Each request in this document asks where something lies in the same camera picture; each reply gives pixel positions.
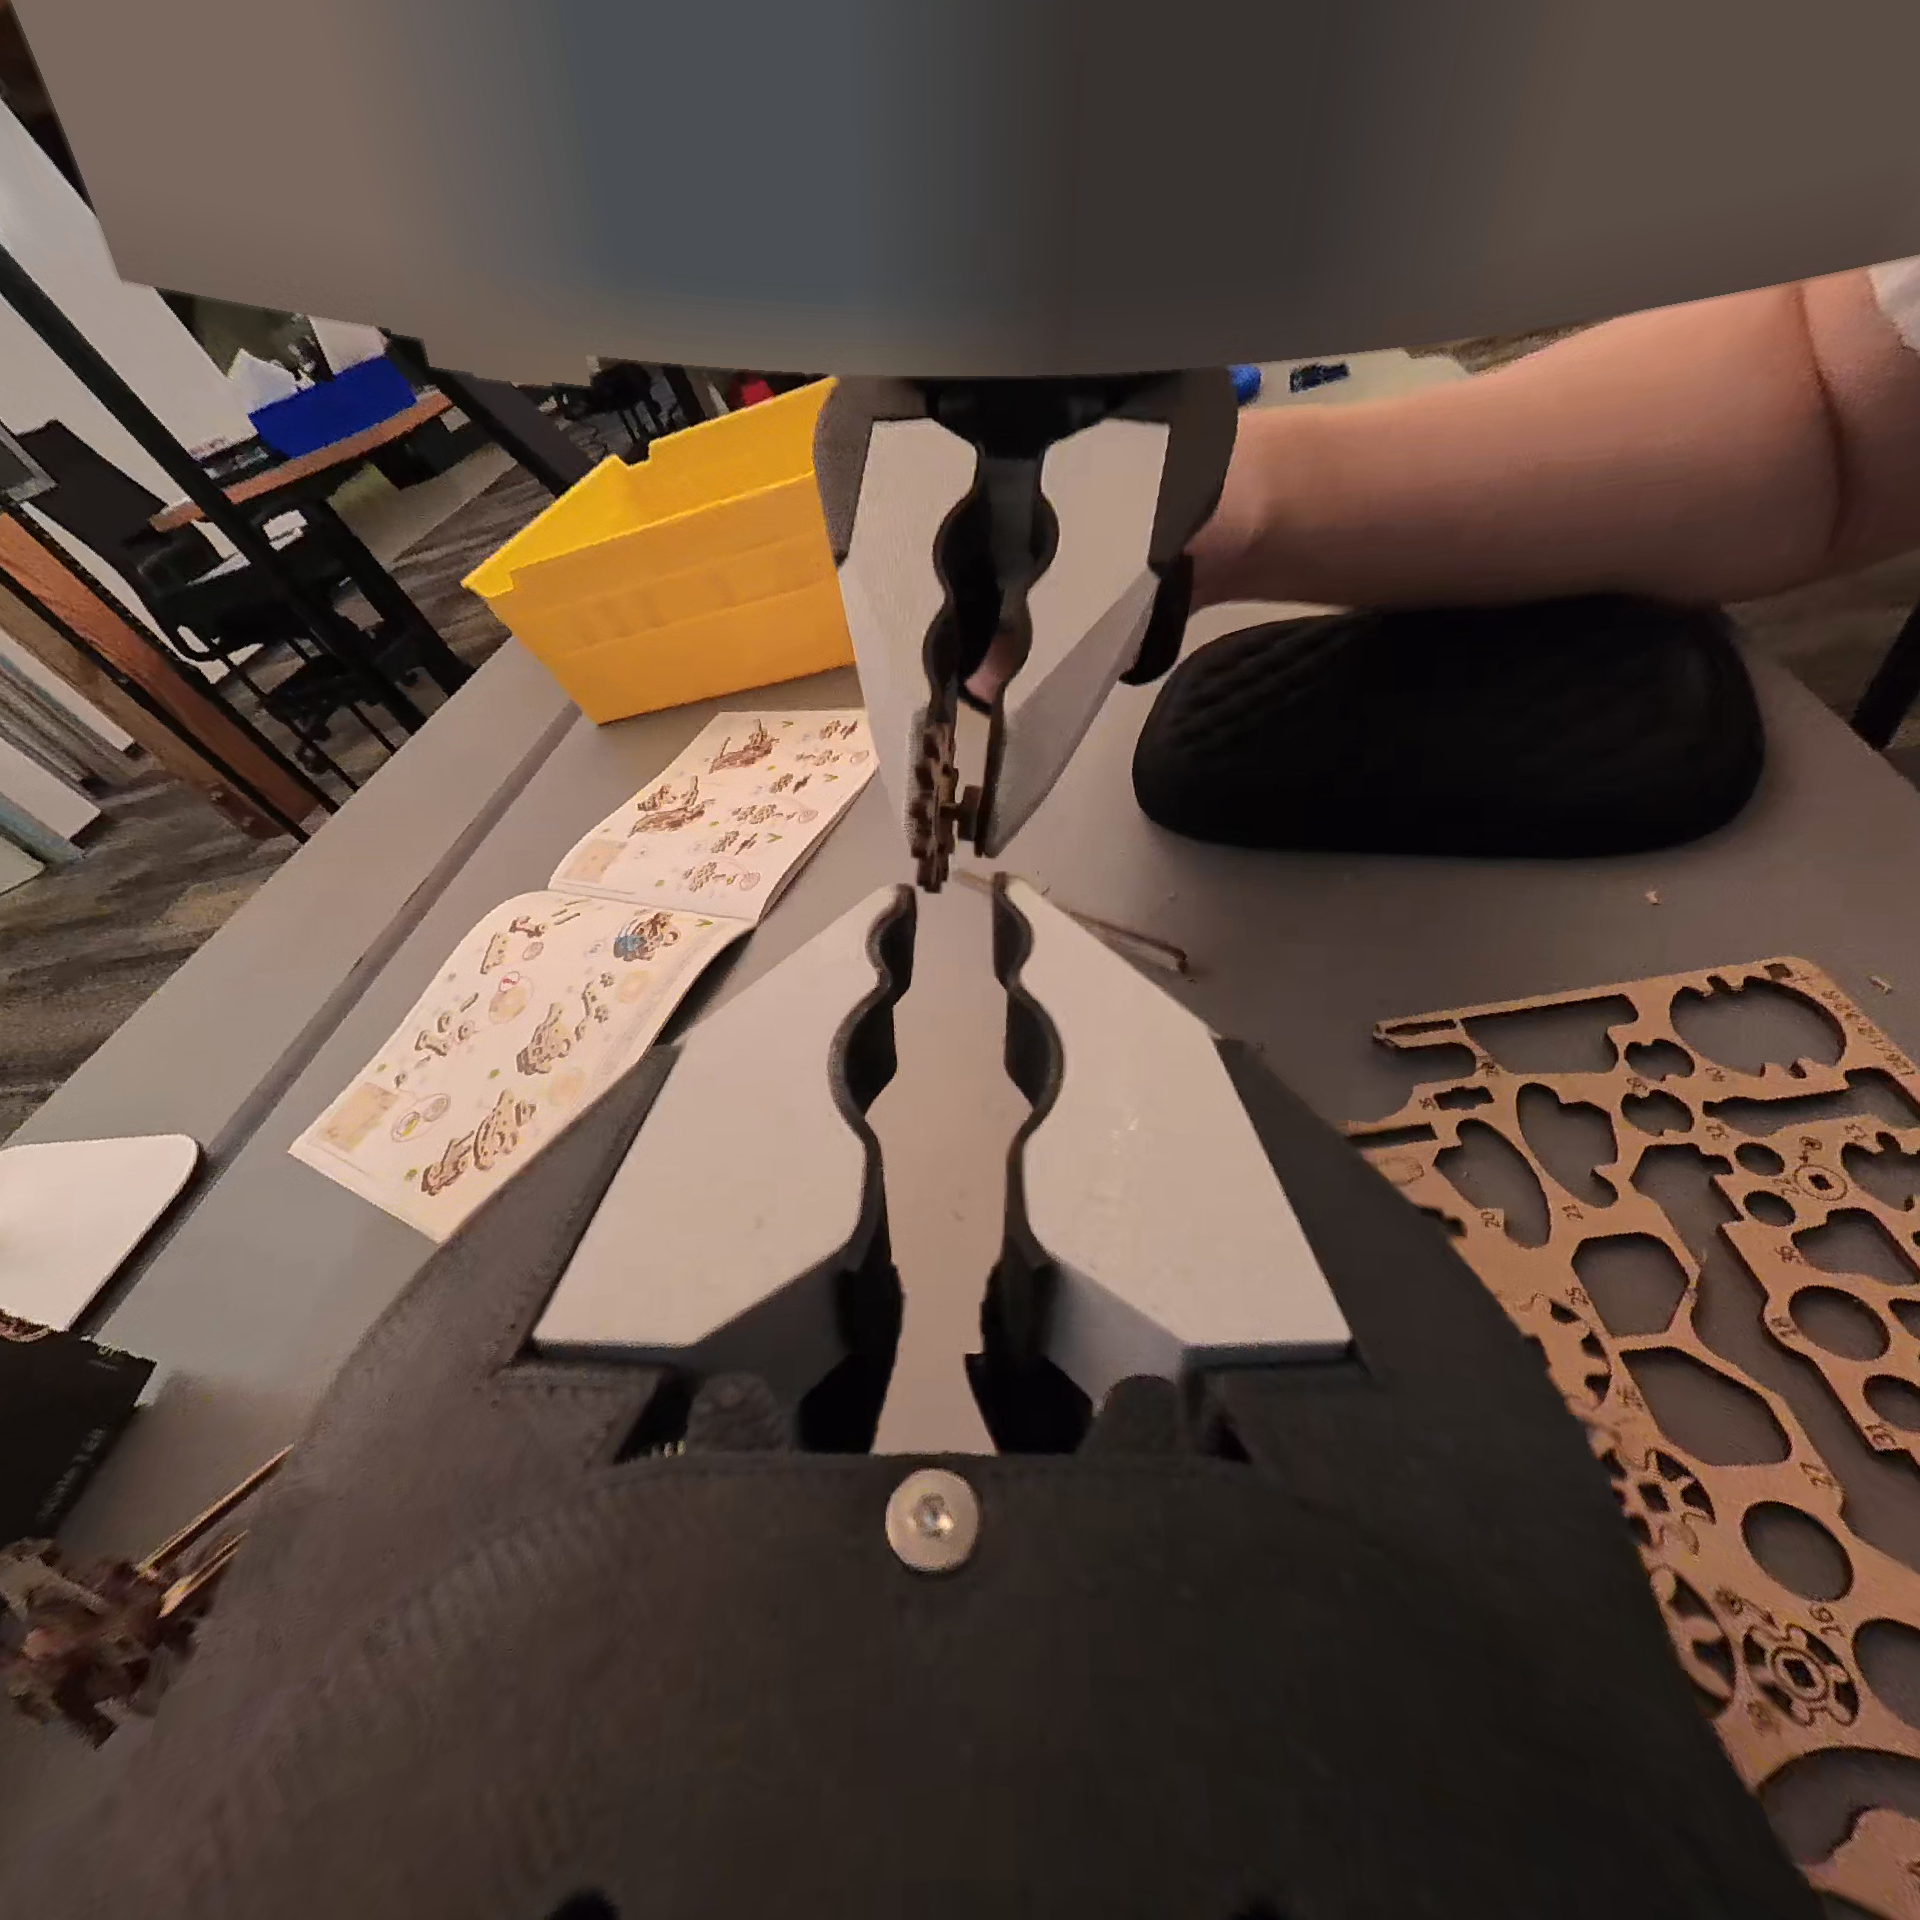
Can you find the laser-cut plywood parts sheet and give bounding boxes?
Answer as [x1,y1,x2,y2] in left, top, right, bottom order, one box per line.
[1342,958,1920,1920]

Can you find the wooden gear with axle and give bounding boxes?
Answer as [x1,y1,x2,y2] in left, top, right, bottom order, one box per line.
[908,701,988,894]

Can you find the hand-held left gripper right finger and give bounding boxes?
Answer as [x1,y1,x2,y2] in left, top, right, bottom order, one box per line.
[976,872,1353,1454]

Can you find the brown top office desk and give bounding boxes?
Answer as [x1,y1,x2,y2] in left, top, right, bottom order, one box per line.
[150,394,454,531]

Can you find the person's right forearm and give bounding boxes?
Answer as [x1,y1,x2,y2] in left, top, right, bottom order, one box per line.
[1201,277,1920,606]

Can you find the black model kit box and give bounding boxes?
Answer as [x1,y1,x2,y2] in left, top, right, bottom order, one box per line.
[0,1312,161,1547]

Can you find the yellow plastic bin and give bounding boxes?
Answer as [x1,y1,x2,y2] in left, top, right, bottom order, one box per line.
[461,376,857,724]

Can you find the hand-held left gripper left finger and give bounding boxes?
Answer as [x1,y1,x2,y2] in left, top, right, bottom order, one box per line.
[533,882,921,1454]

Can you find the open instruction booklet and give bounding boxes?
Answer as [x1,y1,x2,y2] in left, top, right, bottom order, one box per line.
[289,709,881,1243]

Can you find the blue plastic bin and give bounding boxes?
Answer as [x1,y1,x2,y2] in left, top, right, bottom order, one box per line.
[248,357,429,456]

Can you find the black quilted cushion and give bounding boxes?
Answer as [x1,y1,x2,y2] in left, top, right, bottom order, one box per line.
[1131,596,1764,860]

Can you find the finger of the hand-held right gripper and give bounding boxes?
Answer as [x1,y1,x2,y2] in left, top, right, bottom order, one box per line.
[835,416,985,872]
[982,422,1176,856]

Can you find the partly built wooden model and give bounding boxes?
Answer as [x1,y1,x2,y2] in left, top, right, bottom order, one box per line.
[0,1446,294,1748]

